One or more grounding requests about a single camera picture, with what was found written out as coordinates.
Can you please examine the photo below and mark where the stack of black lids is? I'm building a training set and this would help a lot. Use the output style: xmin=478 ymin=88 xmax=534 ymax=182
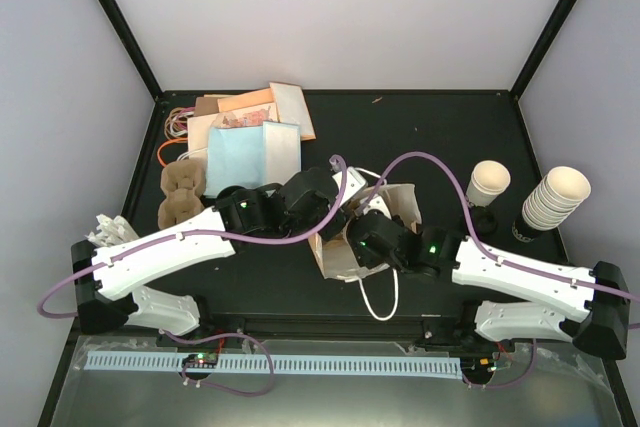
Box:
xmin=470 ymin=206 xmax=498 ymax=238

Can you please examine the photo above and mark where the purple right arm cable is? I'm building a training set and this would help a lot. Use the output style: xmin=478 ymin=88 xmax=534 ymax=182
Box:
xmin=357 ymin=150 xmax=640 ymax=391

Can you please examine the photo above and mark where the short white cup stack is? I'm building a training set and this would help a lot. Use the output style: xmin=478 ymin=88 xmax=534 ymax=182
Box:
xmin=466 ymin=160 xmax=511 ymax=207

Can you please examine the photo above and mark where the bundle of bag handles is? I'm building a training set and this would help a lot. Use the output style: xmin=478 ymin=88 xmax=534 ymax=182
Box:
xmin=156 ymin=107 xmax=195 ymax=167

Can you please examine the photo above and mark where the light blue cable duct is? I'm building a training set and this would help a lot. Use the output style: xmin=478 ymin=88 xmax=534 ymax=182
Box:
xmin=84 ymin=351 xmax=462 ymax=380

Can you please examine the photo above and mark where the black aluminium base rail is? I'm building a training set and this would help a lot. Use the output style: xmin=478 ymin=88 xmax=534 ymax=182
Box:
xmin=74 ymin=306 xmax=576 ymax=348

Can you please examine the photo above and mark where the brown white flat paper bag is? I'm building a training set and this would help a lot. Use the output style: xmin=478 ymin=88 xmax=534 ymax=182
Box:
xmin=269 ymin=82 xmax=316 ymax=141

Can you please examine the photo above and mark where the brown paper takeout bag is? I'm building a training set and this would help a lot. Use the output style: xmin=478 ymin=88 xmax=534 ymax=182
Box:
xmin=307 ymin=169 xmax=424 ymax=322

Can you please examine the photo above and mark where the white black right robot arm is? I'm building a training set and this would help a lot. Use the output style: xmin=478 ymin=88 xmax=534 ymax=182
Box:
xmin=346 ymin=211 xmax=630 ymax=360

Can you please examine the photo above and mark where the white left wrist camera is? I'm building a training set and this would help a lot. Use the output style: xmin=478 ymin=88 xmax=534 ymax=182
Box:
xmin=332 ymin=167 xmax=367 ymax=206

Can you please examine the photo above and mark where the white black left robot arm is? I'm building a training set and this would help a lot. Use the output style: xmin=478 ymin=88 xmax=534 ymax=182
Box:
xmin=71 ymin=168 xmax=366 ymax=346

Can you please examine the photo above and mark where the black enclosure frame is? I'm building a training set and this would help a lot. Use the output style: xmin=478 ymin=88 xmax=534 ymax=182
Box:
xmin=37 ymin=0 xmax=638 ymax=426

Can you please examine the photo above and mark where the tall white cup stack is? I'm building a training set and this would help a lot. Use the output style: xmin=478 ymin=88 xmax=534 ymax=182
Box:
xmin=512 ymin=166 xmax=592 ymax=243

